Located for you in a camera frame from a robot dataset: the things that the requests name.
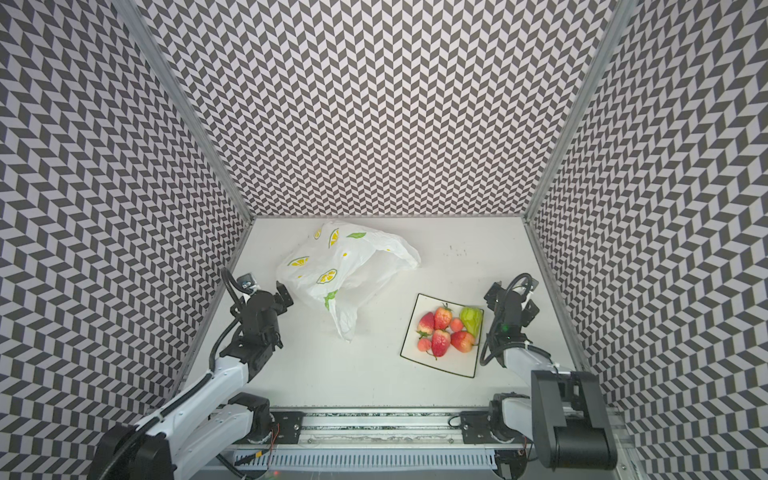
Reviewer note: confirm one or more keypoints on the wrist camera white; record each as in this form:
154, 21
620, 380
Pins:
247, 282
527, 284

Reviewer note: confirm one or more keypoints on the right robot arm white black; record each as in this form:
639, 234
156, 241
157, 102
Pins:
563, 415

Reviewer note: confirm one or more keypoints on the pale red fake strawberry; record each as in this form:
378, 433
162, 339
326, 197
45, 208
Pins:
426, 325

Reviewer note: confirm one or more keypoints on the right aluminium corner post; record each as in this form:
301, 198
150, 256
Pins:
616, 27

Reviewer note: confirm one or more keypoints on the white ventilation grille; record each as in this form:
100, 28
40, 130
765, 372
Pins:
347, 460

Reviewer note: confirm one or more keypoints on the white mat black border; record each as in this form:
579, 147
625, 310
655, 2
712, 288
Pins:
453, 362

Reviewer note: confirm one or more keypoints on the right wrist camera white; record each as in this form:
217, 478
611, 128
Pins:
527, 284

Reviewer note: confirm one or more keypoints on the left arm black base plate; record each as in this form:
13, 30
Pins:
282, 427

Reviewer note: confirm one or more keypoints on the white plastic bag lemon print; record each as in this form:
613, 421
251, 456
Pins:
341, 266

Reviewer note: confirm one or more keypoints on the aluminium corner post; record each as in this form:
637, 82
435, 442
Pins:
616, 27
138, 29

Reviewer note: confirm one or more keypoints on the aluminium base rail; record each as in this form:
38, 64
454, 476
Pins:
379, 427

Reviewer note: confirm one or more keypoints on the red fake apple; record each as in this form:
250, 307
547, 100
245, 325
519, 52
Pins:
463, 341

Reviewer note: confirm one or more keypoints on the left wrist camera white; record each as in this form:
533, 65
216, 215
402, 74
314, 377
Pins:
247, 282

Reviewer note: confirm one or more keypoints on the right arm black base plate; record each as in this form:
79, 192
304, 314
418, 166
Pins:
475, 428

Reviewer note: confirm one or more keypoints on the green fake fruit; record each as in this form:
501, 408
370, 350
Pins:
472, 318

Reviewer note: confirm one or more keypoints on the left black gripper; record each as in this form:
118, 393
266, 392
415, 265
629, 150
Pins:
280, 305

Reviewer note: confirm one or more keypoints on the left aluminium corner post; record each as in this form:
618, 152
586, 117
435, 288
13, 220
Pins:
138, 29

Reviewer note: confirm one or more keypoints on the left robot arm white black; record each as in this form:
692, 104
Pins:
204, 419

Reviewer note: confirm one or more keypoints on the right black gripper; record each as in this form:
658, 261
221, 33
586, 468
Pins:
498, 297

